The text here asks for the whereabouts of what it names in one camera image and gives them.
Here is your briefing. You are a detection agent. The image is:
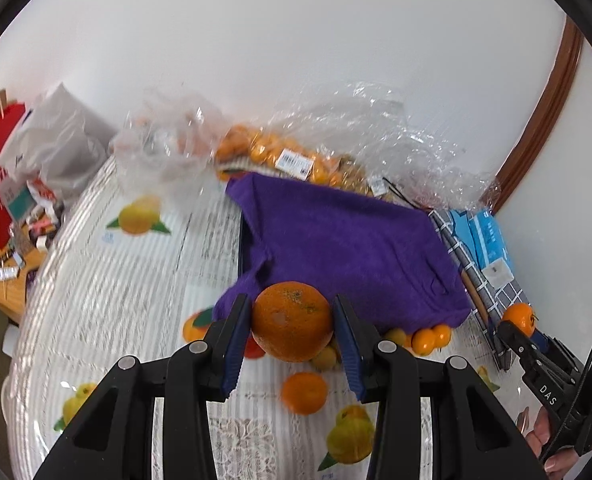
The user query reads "large orange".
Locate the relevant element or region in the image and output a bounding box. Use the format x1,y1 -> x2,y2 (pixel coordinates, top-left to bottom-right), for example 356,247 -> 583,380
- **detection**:
251,282 -> 334,362

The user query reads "purple towel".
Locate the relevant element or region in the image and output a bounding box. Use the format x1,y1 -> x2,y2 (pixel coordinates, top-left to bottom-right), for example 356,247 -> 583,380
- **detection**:
213,172 -> 470,332

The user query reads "blue tissue pack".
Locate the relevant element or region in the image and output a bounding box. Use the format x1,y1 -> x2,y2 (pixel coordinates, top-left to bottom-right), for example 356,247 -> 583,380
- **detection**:
468,210 -> 515,289

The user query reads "black tray under towel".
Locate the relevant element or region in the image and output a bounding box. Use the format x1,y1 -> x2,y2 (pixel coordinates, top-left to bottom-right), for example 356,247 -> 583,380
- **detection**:
237,216 -> 253,278

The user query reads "clear bag of oranges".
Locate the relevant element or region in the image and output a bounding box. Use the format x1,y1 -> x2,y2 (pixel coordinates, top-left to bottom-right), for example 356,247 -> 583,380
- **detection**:
215,124 -> 374,196

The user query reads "small kumquat orange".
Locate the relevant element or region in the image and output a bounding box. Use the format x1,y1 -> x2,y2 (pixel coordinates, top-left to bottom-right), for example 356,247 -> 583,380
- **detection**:
431,324 -> 452,349
411,328 -> 436,356

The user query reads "greenish round fruit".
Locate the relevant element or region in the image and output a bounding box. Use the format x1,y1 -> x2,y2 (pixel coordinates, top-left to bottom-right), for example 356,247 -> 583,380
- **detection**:
385,328 -> 411,348

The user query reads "yellow-green small fruit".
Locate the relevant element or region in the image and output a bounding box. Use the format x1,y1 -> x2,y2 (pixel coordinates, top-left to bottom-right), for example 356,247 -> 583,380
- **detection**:
310,346 -> 338,372

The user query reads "small red apple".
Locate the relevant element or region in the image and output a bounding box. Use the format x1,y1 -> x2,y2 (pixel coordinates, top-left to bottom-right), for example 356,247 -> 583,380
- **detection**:
244,335 -> 265,360

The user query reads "crumpled clear bag left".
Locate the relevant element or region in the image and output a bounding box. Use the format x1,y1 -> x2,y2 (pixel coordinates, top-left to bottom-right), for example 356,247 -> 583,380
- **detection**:
110,89 -> 231,200

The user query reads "right hand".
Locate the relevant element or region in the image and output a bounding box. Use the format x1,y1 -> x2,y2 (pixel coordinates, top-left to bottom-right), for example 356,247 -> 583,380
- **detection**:
526,408 -> 580,480

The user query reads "large clear plastic bag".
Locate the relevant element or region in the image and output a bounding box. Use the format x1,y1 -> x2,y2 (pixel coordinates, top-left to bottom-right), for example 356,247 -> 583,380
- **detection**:
268,81 -> 501,212

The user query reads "brown wooden door frame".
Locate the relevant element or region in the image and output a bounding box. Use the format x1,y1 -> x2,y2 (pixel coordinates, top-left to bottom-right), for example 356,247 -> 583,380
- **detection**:
483,16 -> 584,212

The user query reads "grey plastic bag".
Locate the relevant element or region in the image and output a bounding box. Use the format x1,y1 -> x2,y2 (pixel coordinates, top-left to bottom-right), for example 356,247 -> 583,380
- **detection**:
0,84 -> 117,204

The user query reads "small orange mandarin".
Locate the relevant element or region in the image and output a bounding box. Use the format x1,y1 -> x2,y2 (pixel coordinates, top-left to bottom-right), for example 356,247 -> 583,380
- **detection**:
502,302 -> 538,338

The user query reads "wooden side table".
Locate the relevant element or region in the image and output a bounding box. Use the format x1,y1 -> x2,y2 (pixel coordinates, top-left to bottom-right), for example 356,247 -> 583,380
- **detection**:
0,244 -> 48,324

